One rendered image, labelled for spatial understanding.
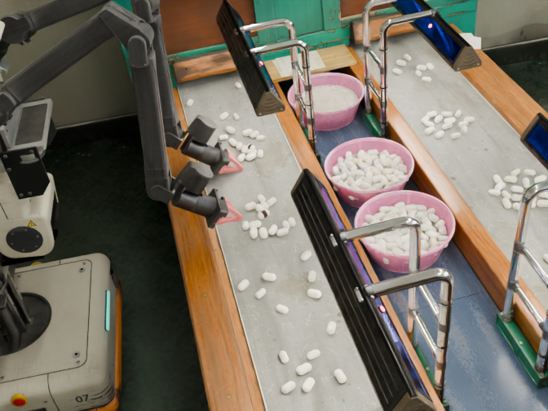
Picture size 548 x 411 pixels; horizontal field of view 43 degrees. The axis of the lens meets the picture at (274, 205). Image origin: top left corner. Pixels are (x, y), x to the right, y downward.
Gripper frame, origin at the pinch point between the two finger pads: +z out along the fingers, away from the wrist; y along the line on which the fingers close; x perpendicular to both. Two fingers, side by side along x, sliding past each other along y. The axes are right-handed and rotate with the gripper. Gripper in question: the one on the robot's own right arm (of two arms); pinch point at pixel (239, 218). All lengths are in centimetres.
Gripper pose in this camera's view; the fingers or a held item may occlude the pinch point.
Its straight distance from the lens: 189.6
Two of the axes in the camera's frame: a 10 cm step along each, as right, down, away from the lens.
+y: -2.5, -6.1, 7.5
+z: 8.0, 3.1, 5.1
